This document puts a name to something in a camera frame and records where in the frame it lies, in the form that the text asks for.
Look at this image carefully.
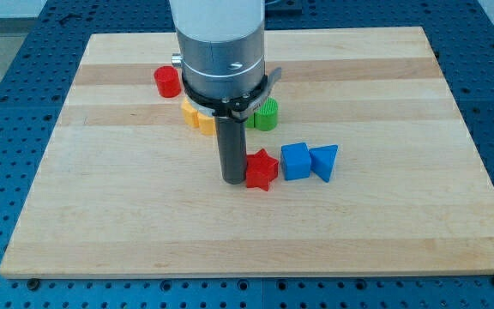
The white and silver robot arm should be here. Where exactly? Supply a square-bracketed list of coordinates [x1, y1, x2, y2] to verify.
[170, 0, 265, 99]

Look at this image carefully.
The red star block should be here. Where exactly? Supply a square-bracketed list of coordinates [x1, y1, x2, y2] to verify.
[245, 148, 279, 191]

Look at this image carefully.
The dark grey cylindrical pointer tool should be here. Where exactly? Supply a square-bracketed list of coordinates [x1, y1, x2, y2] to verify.
[215, 117, 247, 185]

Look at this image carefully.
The green cylinder block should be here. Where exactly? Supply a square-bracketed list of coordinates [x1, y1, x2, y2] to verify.
[245, 98, 279, 131]

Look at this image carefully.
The blue cube block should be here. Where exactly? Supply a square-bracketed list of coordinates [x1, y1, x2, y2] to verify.
[280, 142, 311, 181]

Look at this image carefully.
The yellow block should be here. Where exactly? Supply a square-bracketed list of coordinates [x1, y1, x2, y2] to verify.
[180, 97, 216, 136]

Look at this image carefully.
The blue triangular prism block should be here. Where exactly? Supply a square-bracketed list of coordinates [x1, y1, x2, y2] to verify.
[309, 144, 339, 183]

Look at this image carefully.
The red cylinder block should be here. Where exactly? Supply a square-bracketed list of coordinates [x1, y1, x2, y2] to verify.
[154, 66, 182, 98]

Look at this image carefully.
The wooden board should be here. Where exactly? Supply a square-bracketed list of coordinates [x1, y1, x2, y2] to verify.
[0, 27, 494, 279]

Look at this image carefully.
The black clamp ring with lever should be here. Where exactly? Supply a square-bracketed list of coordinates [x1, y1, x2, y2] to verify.
[181, 66, 283, 122]

